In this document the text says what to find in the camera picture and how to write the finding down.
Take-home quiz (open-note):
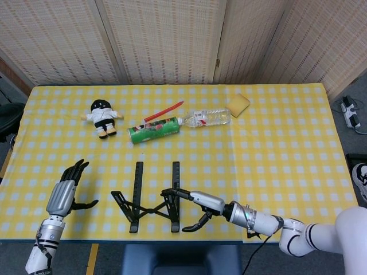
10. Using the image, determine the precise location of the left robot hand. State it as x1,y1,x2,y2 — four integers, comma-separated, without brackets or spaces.
45,159,99,217

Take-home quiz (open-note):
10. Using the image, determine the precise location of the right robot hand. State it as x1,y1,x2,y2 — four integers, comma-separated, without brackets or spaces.
160,187,232,233

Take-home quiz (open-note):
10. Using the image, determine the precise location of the black folding stand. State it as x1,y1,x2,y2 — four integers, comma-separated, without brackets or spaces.
111,161,182,234

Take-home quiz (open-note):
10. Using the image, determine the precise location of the yellow checkered tablecloth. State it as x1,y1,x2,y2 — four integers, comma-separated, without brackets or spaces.
0,83,361,241

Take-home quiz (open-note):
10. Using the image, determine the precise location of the yellow floor tape strip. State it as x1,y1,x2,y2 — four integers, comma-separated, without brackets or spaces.
85,243,100,275

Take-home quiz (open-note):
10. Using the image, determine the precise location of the clear plastic water bottle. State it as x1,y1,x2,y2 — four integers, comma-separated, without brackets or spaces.
177,107,232,129

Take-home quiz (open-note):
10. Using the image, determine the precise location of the plush doll white shirt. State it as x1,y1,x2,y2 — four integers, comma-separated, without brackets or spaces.
80,99,124,140

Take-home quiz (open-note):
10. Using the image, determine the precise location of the green chip can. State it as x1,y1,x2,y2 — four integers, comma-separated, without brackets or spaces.
127,114,181,145

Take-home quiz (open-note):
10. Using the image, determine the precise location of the black round stool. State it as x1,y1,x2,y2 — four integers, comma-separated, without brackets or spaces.
0,102,26,144

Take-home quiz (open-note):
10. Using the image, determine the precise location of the yellow sponge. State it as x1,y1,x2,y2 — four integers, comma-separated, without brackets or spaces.
224,95,251,119

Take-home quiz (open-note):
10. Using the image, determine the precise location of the red stick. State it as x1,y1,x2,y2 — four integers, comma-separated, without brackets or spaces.
144,100,184,122

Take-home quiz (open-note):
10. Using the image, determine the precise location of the white black sneaker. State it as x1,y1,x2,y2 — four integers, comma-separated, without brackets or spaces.
352,163,367,204

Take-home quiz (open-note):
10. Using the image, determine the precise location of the white power strip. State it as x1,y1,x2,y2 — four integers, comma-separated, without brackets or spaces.
340,96,362,129

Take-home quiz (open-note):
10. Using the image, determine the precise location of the woven folding screen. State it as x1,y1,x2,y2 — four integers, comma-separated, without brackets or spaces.
0,0,367,98

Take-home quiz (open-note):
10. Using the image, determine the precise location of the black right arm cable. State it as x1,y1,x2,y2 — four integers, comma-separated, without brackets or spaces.
245,233,283,275

